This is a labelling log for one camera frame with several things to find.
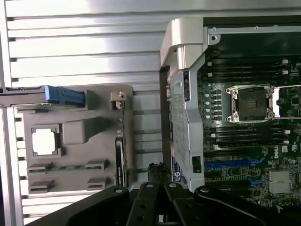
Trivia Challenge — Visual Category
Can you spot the CPU socket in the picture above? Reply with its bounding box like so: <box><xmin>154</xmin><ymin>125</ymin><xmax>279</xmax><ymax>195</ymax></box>
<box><xmin>225</xmin><ymin>85</ymin><xmax>276</xmax><ymax>123</ymax></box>

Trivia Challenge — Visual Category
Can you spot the silver chipset heatsink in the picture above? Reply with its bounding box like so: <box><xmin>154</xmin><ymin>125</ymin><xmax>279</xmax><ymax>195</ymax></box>
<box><xmin>269</xmin><ymin>169</ymin><xmax>293</xmax><ymax>193</ymax></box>

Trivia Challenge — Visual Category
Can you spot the blue expansion slot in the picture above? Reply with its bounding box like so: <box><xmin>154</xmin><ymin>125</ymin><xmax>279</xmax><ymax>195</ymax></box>
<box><xmin>204</xmin><ymin>160</ymin><xmax>252</xmax><ymax>169</ymax></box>

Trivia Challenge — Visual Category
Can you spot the silver CPU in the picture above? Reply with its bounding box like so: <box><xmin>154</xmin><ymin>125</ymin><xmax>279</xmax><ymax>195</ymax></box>
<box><xmin>32</xmin><ymin>128</ymin><xmax>59</xmax><ymax>156</ymax></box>

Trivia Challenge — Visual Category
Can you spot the green RAM stick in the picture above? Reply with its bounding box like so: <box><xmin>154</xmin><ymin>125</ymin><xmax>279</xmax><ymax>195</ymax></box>
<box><xmin>44</xmin><ymin>165</ymin><xmax>87</xmax><ymax>170</ymax></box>

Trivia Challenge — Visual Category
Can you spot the grey parts rack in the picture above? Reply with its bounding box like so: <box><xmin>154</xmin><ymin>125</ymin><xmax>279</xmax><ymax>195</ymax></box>
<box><xmin>14</xmin><ymin>84</ymin><xmax>135</xmax><ymax>196</ymax></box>

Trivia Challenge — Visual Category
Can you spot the open black PC case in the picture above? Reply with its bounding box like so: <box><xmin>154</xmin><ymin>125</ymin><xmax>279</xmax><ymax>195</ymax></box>
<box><xmin>159</xmin><ymin>17</ymin><xmax>301</xmax><ymax>214</ymax></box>

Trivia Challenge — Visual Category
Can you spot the hard disk with blue carrier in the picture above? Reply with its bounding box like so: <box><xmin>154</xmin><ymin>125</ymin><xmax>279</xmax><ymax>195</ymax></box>
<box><xmin>0</xmin><ymin>85</ymin><xmax>86</xmax><ymax>107</ymax></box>

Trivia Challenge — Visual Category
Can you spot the metal socket cover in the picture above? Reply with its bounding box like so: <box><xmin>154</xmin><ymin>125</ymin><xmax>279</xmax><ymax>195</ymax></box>
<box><xmin>272</xmin><ymin>86</ymin><xmax>301</xmax><ymax>119</ymax></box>

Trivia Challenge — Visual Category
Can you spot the green motherboard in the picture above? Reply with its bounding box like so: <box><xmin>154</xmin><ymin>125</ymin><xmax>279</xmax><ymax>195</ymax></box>
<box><xmin>197</xmin><ymin>56</ymin><xmax>301</xmax><ymax>209</ymax></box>

